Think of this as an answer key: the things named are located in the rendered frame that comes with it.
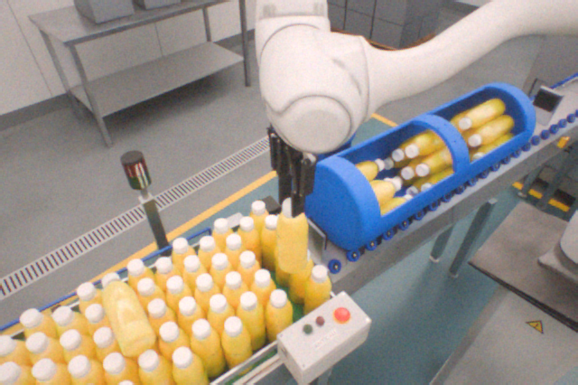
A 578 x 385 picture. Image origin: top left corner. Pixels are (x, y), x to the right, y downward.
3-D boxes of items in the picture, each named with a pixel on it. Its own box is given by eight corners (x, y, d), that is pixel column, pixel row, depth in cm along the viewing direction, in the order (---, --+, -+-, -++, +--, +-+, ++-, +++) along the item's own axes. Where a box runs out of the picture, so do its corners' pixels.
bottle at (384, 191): (349, 199, 109) (396, 174, 117) (336, 201, 115) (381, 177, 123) (359, 221, 109) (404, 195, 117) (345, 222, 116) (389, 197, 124)
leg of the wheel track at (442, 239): (440, 260, 237) (474, 184, 193) (434, 265, 234) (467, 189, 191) (433, 254, 240) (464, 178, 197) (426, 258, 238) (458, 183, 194)
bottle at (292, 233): (295, 247, 99) (295, 193, 86) (312, 265, 94) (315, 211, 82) (273, 259, 96) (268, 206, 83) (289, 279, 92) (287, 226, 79)
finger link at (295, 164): (301, 136, 70) (305, 138, 69) (307, 187, 76) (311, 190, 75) (284, 143, 69) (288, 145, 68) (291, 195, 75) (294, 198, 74)
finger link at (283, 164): (281, 141, 69) (276, 136, 70) (275, 181, 78) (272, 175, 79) (299, 134, 71) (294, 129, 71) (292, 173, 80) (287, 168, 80)
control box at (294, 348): (366, 340, 96) (372, 320, 89) (302, 389, 87) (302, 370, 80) (340, 311, 102) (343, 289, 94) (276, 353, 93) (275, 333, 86)
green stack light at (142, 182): (154, 184, 114) (151, 172, 110) (134, 192, 111) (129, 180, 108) (147, 173, 117) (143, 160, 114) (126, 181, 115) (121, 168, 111)
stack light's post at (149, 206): (207, 354, 194) (154, 198, 118) (200, 359, 193) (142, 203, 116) (203, 348, 197) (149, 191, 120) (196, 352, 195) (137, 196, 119)
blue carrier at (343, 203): (520, 163, 153) (550, 98, 134) (358, 268, 117) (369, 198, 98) (460, 133, 171) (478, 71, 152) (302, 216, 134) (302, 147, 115)
